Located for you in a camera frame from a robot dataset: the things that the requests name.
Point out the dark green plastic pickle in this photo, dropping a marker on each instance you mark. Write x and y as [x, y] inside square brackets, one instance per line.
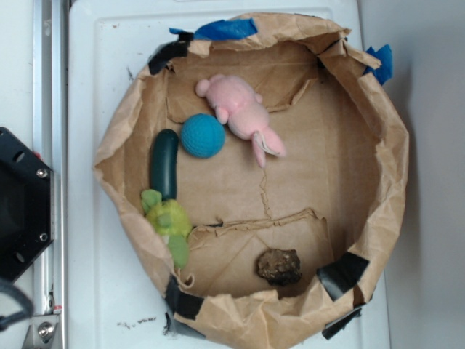
[163, 164]

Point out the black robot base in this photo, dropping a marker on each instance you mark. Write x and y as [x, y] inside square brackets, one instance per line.
[26, 202]

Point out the brown paper bag bin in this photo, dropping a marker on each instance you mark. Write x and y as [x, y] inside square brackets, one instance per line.
[337, 197]

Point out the blue textured ball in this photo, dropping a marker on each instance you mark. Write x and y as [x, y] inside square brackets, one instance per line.
[202, 136]

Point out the pink plush bunny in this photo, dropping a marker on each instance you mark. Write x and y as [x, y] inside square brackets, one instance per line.
[237, 105]

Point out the green plush toy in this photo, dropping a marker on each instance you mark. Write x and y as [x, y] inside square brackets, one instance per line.
[171, 222]

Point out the brown rock lump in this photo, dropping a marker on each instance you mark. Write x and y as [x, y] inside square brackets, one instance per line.
[279, 267]

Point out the aluminium rail frame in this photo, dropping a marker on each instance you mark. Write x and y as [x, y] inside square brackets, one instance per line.
[49, 325]

